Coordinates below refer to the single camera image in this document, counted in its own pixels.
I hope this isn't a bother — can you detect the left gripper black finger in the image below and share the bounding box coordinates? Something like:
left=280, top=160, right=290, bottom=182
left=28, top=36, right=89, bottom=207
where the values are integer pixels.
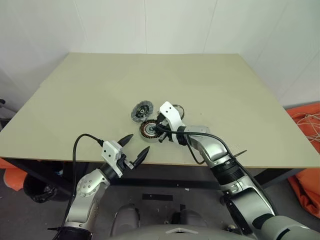
left=133, top=146, right=151, bottom=169
left=117, top=133, right=134, bottom=151

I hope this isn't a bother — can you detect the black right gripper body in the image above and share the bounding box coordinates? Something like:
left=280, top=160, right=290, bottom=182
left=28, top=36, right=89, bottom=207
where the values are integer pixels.
left=157, top=113, right=174, bottom=144

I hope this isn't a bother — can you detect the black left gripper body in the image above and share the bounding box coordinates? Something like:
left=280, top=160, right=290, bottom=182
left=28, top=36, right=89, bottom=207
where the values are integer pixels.
left=116, top=152, right=136, bottom=174

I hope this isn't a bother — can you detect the motor housing with copper windings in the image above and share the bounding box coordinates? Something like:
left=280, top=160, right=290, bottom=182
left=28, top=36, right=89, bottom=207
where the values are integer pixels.
left=138, top=119, right=164, bottom=144

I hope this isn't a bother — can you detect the grey spoked rotor disc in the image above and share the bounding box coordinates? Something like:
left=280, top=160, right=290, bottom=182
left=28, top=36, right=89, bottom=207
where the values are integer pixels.
left=132, top=100, right=154, bottom=120

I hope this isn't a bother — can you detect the long black floor tape strip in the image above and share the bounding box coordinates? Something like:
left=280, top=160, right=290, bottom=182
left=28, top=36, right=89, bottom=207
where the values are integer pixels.
left=141, top=193, right=174, bottom=202

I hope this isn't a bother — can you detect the dark grey rounded shape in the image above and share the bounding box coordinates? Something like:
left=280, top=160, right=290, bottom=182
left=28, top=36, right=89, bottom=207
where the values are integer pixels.
left=110, top=203, right=141, bottom=236

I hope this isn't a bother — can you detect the grey robot torso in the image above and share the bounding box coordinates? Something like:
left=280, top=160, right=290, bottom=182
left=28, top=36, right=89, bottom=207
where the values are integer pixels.
left=82, top=223, right=242, bottom=240

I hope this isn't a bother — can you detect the black plastic bag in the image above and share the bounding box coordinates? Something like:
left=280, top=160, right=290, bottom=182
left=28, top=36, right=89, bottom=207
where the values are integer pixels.
left=23, top=171, right=59, bottom=204

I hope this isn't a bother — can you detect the small orange fabric bag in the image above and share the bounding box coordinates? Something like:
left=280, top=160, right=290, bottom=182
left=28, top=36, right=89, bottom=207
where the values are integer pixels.
left=0, top=157, right=29, bottom=192

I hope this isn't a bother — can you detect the large orange fabric bag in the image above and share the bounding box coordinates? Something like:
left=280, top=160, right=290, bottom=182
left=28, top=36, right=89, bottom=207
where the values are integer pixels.
left=285, top=100, right=320, bottom=219

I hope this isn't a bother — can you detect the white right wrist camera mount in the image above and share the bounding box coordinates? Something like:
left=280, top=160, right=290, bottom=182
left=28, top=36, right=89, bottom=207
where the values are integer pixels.
left=159, top=100, right=186, bottom=144

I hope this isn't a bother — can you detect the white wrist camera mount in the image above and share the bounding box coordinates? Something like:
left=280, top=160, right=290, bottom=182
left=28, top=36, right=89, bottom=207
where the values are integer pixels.
left=159, top=100, right=186, bottom=144
left=100, top=140, right=125, bottom=179

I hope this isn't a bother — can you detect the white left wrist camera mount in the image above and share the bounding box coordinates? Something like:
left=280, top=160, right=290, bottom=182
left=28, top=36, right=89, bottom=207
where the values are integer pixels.
left=100, top=140, right=125, bottom=179

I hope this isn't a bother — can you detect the black metal table frame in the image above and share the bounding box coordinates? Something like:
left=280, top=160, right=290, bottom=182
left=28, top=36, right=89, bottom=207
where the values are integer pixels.
left=0, top=157, right=301, bottom=192

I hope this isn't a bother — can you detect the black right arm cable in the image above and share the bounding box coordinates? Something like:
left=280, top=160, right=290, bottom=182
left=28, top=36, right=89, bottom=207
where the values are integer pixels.
left=163, top=128, right=277, bottom=217

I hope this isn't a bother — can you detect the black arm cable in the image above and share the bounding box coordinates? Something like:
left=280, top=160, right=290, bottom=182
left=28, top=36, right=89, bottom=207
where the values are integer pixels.
left=56, top=133, right=105, bottom=233
left=163, top=128, right=277, bottom=217

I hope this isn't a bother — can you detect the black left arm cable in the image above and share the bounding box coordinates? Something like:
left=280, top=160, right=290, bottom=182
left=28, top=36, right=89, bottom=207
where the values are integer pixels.
left=56, top=133, right=105, bottom=233

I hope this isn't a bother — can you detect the white cord bundle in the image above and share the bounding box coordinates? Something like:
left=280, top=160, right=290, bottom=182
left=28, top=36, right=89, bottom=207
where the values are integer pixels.
left=291, top=111, right=320, bottom=143

